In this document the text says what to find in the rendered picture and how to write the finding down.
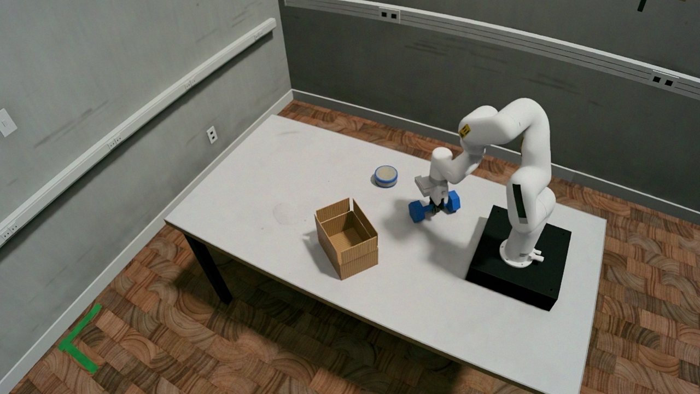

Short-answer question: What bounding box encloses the round white and blue tin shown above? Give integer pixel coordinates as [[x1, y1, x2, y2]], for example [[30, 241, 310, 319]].
[[375, 165, 398, 188]]

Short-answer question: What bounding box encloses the brown cardboard box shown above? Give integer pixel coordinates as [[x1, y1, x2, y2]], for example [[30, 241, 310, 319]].
[[314, 198, 378, 281]]

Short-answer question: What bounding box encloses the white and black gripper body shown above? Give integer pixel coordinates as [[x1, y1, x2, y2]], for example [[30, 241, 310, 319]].
[[430, 183, 448, 206]]

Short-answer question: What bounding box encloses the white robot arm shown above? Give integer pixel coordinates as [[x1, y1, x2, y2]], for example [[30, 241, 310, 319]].
[[415, 98, 556, 268]]

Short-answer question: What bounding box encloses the blue hex dumbbell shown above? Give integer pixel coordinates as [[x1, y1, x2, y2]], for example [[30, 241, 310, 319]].
[[408, 190, 460, 223]]

